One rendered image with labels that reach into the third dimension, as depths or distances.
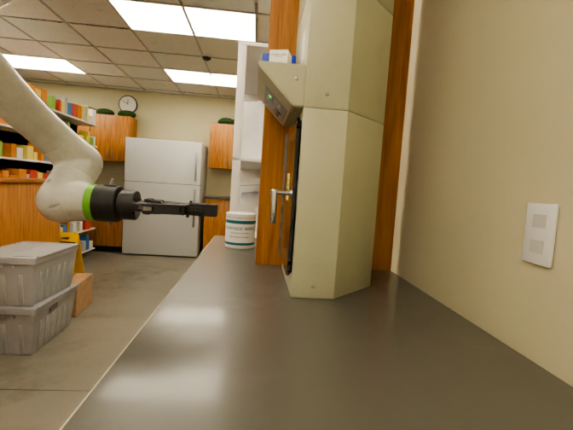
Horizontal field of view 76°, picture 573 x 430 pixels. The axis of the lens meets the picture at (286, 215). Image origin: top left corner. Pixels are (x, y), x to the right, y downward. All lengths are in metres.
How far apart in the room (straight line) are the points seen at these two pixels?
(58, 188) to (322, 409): 0.77
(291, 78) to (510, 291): 0.67
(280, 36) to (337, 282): 0.84
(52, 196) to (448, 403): 0.90
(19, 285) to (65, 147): 1.96
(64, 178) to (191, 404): 0.68
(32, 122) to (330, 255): 0.76
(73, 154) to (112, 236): 5.32
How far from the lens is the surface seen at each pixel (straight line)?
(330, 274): 0.94
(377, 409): 0.55
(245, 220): 1.56
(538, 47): 0.93
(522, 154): 0.89
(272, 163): 1.27
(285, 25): 1.38
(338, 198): 0.92
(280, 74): 0.93
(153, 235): 6.04
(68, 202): 1.01
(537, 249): 0.83
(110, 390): 0.57
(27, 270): 2.89
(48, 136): 1.05
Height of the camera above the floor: 1.22
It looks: 4 degrees down
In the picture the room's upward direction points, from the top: 4 degrees clockwise
